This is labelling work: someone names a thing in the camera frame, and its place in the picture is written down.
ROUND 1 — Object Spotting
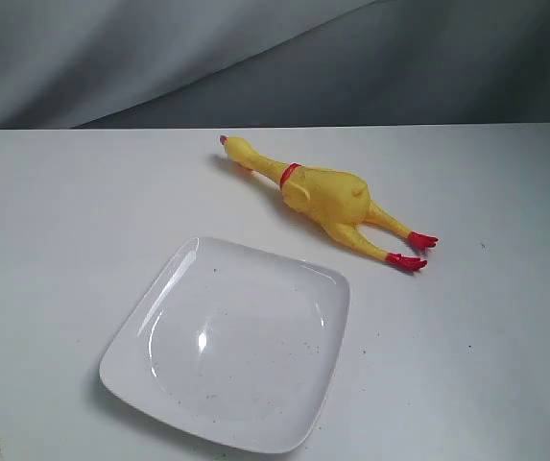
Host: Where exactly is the yellow rubber chicken toy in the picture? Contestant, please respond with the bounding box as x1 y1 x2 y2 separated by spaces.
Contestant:
220 135 438 273

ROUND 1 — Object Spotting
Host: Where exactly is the white square plate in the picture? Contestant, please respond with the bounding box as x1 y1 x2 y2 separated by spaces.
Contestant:
99 237 350 454

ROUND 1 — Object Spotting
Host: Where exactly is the grey backdrop cloth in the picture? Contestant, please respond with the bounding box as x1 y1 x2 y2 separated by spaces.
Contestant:
0 1 550 129

